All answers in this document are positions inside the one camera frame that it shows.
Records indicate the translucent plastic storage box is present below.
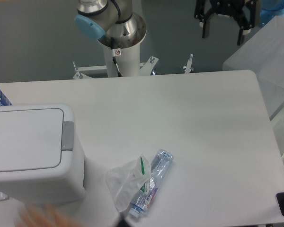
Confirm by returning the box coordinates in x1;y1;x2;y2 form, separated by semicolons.
222;16;284;164

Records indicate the crushed clear plastic bottle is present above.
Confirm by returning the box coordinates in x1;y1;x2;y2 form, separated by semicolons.
129;149;174;219

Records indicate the black cable on pedestal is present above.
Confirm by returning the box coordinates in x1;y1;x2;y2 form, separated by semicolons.
110;37;123;78

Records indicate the clear plastic bag green print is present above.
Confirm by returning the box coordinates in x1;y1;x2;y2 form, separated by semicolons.
105;155;151;212

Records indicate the white pedestal base frame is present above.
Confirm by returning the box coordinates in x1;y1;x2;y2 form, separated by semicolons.
72;53;195;80

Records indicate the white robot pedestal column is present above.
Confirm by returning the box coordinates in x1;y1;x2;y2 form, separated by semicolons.
102;42;141;77

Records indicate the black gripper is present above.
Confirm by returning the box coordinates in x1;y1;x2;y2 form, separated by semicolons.
194;0;261;46

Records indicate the silver robot arm blue cap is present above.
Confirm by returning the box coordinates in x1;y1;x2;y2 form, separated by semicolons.
74;0;261;46

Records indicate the large blue water jug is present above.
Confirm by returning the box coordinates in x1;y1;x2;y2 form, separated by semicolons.
259;0;284;27

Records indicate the blurred orange object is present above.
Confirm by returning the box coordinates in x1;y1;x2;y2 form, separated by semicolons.
14;204;82;227

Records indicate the white trash can with lid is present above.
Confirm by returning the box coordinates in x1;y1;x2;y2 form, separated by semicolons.
0;104;86;204

